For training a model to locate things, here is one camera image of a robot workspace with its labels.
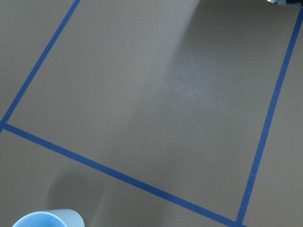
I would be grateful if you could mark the light blue cup right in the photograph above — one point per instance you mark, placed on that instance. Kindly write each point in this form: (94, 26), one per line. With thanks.
(51, 218)

